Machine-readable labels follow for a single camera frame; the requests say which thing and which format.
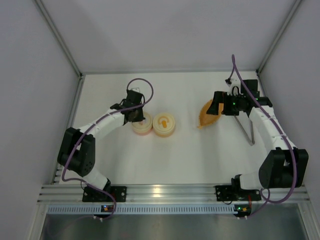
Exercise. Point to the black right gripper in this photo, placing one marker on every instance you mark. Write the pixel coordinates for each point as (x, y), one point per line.
(218, 103)

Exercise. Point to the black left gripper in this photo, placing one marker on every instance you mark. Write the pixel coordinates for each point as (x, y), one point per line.
(136, 116)

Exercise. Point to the cream lid with pink handle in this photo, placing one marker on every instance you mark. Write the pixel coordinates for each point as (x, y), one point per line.
(145, 124)

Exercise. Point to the cream lid with orange handle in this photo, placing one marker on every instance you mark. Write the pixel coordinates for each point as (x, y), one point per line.
(163, 122)

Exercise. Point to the stainless steel tongs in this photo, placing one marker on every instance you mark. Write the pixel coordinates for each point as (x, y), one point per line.
(246, 127)

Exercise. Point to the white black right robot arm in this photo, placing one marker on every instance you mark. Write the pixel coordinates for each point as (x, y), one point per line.
(285, 164)

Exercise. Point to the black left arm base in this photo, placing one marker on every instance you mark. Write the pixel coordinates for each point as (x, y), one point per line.
(90, 195)

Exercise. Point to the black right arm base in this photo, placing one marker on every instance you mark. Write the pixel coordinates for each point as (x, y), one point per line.
(228, 193)

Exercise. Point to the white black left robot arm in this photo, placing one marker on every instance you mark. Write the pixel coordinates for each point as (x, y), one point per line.
(77, 152)

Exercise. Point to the fish-shaped woven bamboo tray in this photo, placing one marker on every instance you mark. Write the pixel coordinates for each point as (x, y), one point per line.
(204, 119)

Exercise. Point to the pink-based bowl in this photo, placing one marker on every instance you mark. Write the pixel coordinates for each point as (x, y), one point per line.
(142, 132)

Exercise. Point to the orange-based bowl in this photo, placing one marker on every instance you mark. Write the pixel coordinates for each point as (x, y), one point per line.
(163, 134)

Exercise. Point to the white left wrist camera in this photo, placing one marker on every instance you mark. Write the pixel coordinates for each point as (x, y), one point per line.
(136, 89)

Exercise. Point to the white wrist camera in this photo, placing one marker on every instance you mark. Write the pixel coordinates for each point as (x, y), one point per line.
(136, 89)
(234, 86)

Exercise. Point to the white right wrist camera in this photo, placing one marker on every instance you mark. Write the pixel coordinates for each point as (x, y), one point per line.
(234, 86)

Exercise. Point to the slotted grey cable duct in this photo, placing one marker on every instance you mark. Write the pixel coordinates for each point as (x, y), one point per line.
(146, 209)

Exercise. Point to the right aluminium frame post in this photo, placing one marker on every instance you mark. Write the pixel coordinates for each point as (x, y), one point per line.
(284, 24)

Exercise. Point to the aluminium frame post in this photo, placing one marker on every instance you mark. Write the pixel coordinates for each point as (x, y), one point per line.
(284, 24)
(39, 4)

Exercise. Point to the aluminium mounting rail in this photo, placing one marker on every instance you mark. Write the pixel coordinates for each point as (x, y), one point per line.
(136, 193)

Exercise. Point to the left aluminium frame post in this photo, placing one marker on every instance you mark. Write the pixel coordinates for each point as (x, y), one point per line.
(39, 4)

